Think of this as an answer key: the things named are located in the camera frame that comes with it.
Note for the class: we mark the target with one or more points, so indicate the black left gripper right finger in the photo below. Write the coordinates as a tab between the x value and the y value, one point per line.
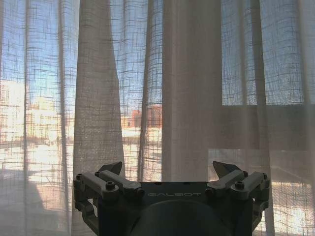
232	180

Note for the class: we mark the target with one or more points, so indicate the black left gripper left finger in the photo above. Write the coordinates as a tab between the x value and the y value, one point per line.
112	183

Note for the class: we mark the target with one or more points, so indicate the sheer white linen curtain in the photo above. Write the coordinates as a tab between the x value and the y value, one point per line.
96	110
246	73

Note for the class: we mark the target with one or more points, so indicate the red brick building outside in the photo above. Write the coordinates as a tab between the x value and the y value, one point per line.
147	116

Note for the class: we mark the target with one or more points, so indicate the pale building outside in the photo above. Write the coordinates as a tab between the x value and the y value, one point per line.
41	115

